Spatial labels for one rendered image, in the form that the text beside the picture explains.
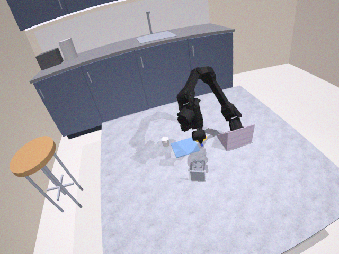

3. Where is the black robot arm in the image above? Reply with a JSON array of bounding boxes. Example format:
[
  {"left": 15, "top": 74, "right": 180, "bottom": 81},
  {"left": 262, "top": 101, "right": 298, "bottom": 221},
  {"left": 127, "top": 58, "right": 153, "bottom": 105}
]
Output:
[{"left": 177, "top": 66, "right": 243, "bottom": 132}]

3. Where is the white cylinder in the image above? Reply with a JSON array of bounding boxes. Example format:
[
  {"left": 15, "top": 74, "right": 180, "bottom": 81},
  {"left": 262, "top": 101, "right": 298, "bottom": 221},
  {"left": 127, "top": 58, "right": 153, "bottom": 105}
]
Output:
[{"left": 162, "top": 137, "right": 169, "bottom": 147}]

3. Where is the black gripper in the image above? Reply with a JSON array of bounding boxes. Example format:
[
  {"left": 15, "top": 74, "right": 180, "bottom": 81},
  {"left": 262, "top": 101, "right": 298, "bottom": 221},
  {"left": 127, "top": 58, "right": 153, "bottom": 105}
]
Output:
[{"left": 192, "top": 114, "right": 206, "bottom": 144}]

